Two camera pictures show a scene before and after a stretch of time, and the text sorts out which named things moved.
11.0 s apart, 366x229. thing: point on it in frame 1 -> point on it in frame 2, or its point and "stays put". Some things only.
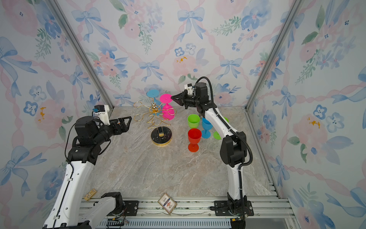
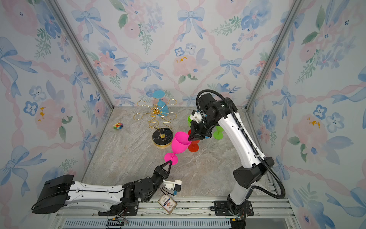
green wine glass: [216, 135] stays put
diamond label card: [168, 203] stays put
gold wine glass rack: [160, 135] stays put
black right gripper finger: [180, 102] -> [197, 137]
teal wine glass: [154, 93] -> [162, 107]
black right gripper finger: [180, 95] -> [193, 130]
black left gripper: [120, 130] -> [161, 173]
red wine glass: [194, 135] stays put
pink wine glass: [168, 110] -> [180, 144]
